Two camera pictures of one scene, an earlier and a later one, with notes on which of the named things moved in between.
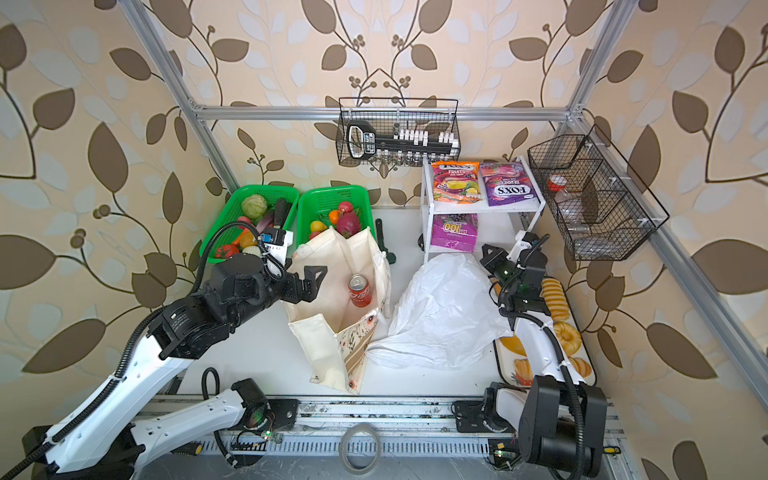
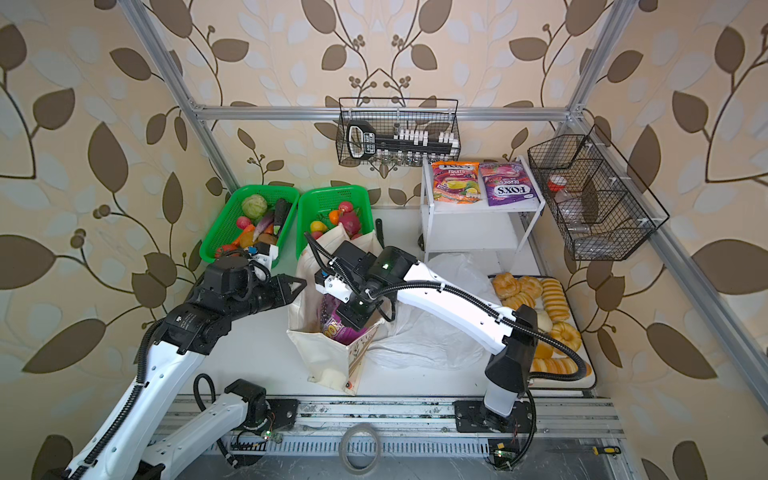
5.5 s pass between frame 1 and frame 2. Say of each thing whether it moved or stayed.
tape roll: stayed
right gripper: moved
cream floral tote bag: stayed
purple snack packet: moved
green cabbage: stayed
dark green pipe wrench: stayed
